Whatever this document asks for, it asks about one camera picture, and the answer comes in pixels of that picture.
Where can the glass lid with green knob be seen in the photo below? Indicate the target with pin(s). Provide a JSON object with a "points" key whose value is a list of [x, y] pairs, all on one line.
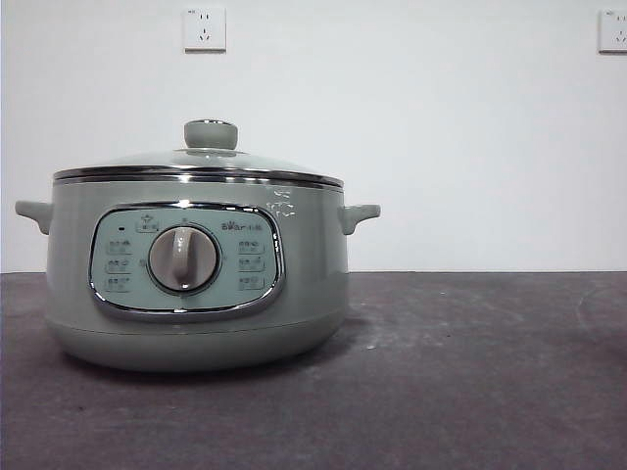
{"points": [[210, 133]]}

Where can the sage green electric pot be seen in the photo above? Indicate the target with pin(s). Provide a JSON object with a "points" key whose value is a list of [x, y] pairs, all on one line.
{"points": [[303, 274]]}

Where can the white wall socket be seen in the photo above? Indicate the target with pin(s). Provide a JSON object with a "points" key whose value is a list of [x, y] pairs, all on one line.
{"points": [[614, 32], [205, 29]]}

